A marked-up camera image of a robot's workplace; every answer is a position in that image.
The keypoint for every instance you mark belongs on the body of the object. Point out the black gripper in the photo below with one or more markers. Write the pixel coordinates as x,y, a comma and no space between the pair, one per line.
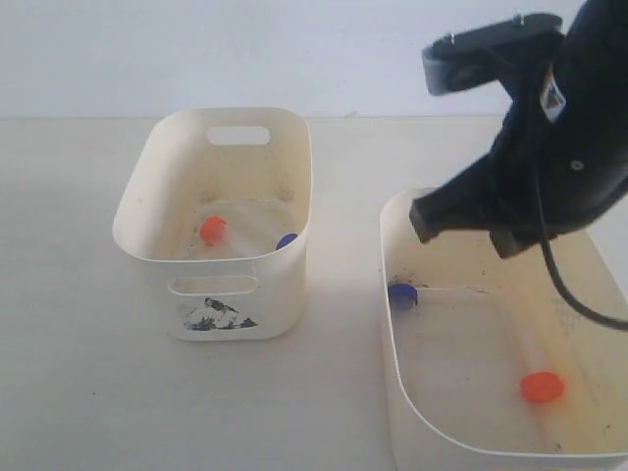
524,182

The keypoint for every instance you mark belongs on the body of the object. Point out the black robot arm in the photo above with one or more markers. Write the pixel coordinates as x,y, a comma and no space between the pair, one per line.
595,49

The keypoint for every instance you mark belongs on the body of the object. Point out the cream plastic bin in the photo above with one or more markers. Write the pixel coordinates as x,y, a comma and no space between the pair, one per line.
470,417
200,163

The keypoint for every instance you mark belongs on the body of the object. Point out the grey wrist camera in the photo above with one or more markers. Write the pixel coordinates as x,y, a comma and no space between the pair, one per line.
509,52

